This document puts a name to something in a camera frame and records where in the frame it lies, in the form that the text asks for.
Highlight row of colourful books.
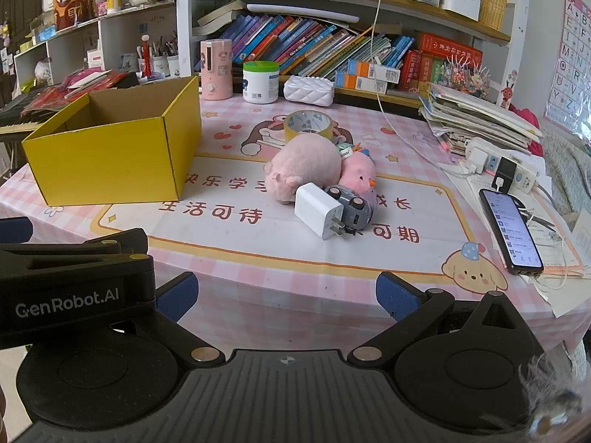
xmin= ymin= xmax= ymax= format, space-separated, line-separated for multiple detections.
xmin=217 ymin=14 xmax=416 ymax=85

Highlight alphabet wall poster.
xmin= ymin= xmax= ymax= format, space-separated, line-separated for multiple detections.
xmin=545 ymin=0 xmax=591 ymax=132

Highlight pink cylindrical humidifier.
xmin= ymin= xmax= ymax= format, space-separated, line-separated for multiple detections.
xmin=200 ymin=39 xmax=233 ymax=101

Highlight white cable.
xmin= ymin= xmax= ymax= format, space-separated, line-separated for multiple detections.
xmin=372 ymin=0 xmax=467 ymax=176

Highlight small colourful trinket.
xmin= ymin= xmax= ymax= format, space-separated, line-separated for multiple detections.
xmin=336 ymin=142 xmax=371 ymax=158

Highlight colourful spiky ornament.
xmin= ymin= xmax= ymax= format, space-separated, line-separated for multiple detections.
xmin=442 ymin=53 xmax=491 ymax=99

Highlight fortune god figure box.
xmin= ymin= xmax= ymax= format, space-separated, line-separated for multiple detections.
xmin=52 ymin=0 xmax=96 ymax=33

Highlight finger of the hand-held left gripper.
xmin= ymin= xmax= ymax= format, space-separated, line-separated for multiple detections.
xmin=0 ymin=216 xmax=31 ymax=244
xmin=0 ymin=227 xmax=149 ymax=287

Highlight white jar green lid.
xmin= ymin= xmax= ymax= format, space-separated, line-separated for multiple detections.
xmin=242 ymin=61 xmax=281 ymax=104

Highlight red game boxes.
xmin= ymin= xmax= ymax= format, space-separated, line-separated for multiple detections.
xmin=399 ymin=32 xmax=483 ymax=97

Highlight pile of red paper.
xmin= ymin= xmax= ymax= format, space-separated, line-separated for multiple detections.
xmin=21 ymin=69 xmax=130 ymax=112

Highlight clear packing tape roll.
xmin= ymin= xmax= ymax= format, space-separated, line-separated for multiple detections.
xmin=284 ymin=111 xmax=334 ymax=146

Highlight grey patterned blanket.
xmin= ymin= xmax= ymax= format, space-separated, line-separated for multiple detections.
xmin=539 ymin=120 xmax=591 ymax=215

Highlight white bookcase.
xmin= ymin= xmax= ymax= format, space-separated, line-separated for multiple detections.
xmin=175 ymin=0 xmax=520 ymax=116

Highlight large pink plush pig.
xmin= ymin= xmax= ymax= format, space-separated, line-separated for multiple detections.
xmin=264 ymin=135 xmax=345 ymax=205

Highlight white power strip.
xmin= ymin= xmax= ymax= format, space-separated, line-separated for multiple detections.
xmin=464 ymin=137 xmax=539 ymax=195

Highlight white quilted purse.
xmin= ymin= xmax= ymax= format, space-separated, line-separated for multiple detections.
xmin=283 ymin=75 xmax=335 ymax=107

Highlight stack of papers and booklets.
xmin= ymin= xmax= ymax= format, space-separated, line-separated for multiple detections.
xmin=418 ymin=84 xmax=543 ymax=154

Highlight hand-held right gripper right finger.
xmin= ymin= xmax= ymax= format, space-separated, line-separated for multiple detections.
xmin=346 ymin=271 xmax=532 ymax=370

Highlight small pink plush duck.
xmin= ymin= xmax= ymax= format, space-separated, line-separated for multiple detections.
xmin=339 ymin=154 xmax=378 ymax=195

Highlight white plastic bag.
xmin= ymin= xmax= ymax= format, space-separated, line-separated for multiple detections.
xmin=34 ymin=60 xmax=55 ymax=86

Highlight black electronic keyboard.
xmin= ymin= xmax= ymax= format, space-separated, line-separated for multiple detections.
xmin=0 ymin=71 xmax=139 ymax=135

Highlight fuzzy grey cloth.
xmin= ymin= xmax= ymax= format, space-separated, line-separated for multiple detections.
xmin=517 ymin=351 xmax=588 ymax=443

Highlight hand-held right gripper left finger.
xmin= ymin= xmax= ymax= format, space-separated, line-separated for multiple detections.
xmin=151 ymin=271 xmax=227 ymax=370

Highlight red tassel ornament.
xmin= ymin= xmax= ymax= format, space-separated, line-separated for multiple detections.
xmin=141 ymin=34 xmax=153 ymax=79

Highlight grey toy car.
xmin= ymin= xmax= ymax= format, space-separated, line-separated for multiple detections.
xmin=323 ymin=185 xmax=377 ymax=232

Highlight black smartphone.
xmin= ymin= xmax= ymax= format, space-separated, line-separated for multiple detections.
xmin=478 ymin=188 xmax=544 ymax=274

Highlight white cubby shelf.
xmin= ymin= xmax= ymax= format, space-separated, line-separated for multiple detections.
xmin=14 ymin=0 xmax=178 ymax=89

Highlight white power adapter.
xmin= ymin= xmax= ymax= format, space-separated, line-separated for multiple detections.
xmin=294 ymin=183 xmax=347 ymax=241

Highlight red cloth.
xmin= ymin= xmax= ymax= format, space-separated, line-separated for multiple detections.
xmin=507 ymin=105 xmax=546 ymax=158

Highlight yellow cardboard box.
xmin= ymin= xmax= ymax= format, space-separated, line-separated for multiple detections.
xmin=21 ymin=75 xmax=201 ymax=207

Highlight stack of small orange boxes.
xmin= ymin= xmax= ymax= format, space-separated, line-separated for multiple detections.
xmin=335 ymin=59 xmax=402 ymax=95

